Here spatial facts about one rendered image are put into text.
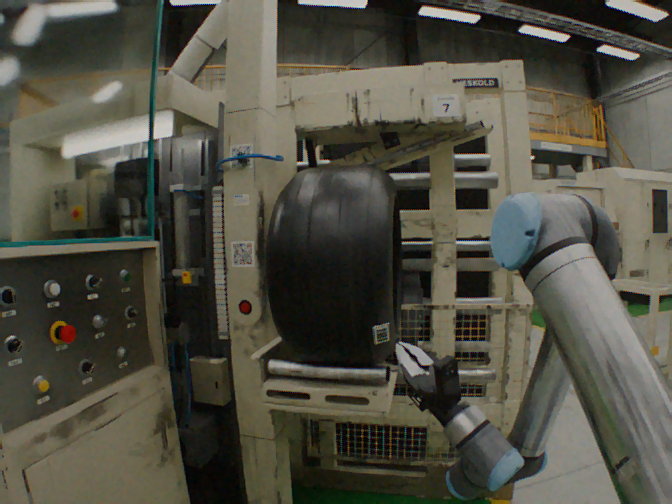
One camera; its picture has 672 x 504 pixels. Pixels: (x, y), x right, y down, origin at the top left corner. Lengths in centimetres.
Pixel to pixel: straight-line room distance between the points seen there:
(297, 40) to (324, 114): 1027
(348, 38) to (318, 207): 1106
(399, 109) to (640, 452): 117
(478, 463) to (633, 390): 40
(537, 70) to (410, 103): 1317
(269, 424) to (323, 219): 70
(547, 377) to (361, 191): 58
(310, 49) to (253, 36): 1025
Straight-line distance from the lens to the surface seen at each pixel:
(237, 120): 122
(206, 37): 178
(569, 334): 54
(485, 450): 81
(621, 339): 53
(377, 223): 89
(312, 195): 94
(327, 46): 1165
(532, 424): 89
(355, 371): 105
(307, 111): 142
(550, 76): 1476
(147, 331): 119
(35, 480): 95
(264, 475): 141
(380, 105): 137
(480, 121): 150
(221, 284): 124
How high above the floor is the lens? 128
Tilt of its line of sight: 3 degrees down
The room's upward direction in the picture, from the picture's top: 1 degrees counter-clockwise
